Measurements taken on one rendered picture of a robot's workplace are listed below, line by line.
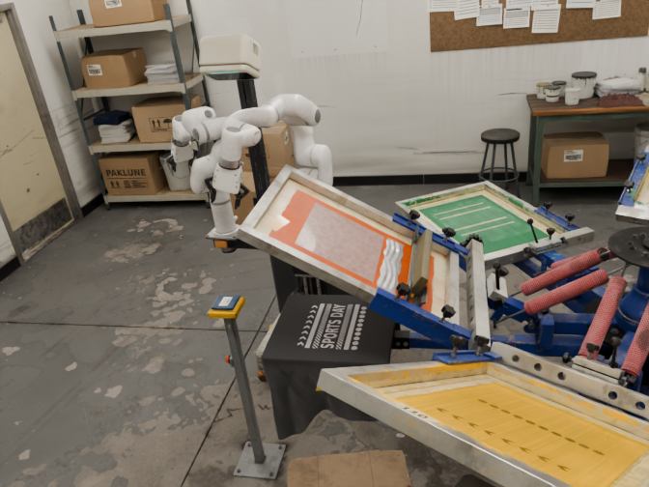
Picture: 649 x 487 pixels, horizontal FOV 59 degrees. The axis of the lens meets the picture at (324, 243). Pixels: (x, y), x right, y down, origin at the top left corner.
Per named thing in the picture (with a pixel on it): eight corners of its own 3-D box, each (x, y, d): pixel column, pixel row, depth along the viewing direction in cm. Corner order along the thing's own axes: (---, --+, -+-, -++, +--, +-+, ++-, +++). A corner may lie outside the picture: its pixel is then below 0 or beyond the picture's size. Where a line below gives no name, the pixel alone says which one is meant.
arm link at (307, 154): (293, 100, 244) (332, 100, 235) (299, 186, 258) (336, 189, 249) (274, 105, 233) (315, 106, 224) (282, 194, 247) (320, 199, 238)
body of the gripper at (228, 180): (246, 161, 208) (242, 189, 213) (219, 155, 208) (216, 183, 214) (239, 169, 201) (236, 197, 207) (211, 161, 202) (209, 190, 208)
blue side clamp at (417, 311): (367, 308, 186) (377, 292, 182) (369, 300, 190) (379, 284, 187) (450, 349, 187) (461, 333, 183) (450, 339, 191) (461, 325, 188)
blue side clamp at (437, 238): (385, 230, 234) (393, 216, 230) (387, 225, 238) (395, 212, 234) (451, 263, 235) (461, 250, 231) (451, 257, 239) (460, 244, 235)
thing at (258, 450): (233, 475, 288) (192, 317, 244) (246, 442, 306) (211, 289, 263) (274, 479, 283) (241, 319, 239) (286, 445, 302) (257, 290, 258)
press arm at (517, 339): (305, 346, 234) (303, 334, 231) (308, 337, 239) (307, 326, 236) (639, 360, 206) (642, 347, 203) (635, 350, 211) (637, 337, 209)
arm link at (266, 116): (278, 127, 220) (248, 152, 206) (250, 117, 224) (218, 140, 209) (279, 106, 214) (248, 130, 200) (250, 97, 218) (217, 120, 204)
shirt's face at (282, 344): (262, 358, 216) (261, 358, 216) (290, 295, 254) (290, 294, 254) (389, 364, 206) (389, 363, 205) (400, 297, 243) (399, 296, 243)
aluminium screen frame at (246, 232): (235, 237, 184) (239, 228, 182) (282, 171, 235) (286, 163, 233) (453, 344, 187) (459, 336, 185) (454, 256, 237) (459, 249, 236)
